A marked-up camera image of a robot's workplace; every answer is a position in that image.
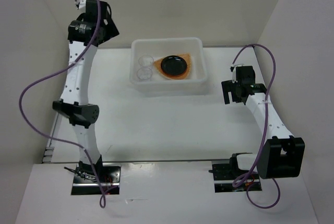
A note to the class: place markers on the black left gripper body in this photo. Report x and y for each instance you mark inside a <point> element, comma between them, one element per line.
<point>109,15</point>

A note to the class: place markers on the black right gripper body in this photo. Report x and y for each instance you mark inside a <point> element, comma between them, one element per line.
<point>238,99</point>

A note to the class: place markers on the clear plastic cup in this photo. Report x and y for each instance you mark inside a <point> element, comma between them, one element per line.
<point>146,61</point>
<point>144,74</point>

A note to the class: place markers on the black round plate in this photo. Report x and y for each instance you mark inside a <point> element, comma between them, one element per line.
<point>173,65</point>

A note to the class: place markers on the tan woven triangular plate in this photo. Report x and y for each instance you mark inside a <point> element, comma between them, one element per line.
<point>186,56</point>

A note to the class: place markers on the orange plastic plate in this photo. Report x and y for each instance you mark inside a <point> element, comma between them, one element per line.
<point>178,77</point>

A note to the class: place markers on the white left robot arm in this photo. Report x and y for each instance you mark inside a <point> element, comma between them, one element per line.
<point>74,103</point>

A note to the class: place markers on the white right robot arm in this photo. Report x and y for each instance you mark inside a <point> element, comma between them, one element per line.
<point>281,153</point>

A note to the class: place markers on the translucent white plastic bin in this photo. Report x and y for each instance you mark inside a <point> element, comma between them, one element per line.
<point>159,48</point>

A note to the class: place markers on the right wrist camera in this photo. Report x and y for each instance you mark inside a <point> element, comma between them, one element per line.
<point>233,68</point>

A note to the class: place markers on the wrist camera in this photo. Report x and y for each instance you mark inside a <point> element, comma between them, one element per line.
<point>233,68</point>
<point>80,4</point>

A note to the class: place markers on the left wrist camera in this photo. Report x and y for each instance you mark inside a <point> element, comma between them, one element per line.
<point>80,4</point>

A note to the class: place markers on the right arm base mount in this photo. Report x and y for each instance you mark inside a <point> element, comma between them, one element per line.
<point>224,172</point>

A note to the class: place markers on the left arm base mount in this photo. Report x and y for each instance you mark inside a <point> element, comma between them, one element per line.
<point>86,183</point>

